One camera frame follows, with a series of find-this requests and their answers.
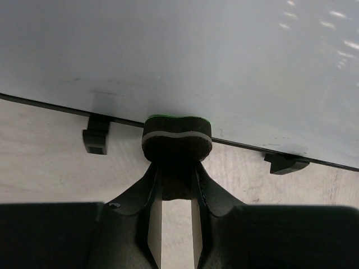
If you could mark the white whiteboard black frame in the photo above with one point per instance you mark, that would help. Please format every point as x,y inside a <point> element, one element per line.
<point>280,76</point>

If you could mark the black felt whiteboard eraser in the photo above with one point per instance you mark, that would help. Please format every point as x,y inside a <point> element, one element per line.
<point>176,180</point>

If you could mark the metal easel stand black feet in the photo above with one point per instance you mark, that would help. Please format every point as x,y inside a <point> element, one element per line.
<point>96,138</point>

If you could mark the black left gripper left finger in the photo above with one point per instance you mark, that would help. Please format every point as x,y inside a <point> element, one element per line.
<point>123,233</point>

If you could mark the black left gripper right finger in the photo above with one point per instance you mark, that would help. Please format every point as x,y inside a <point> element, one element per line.
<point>228,233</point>

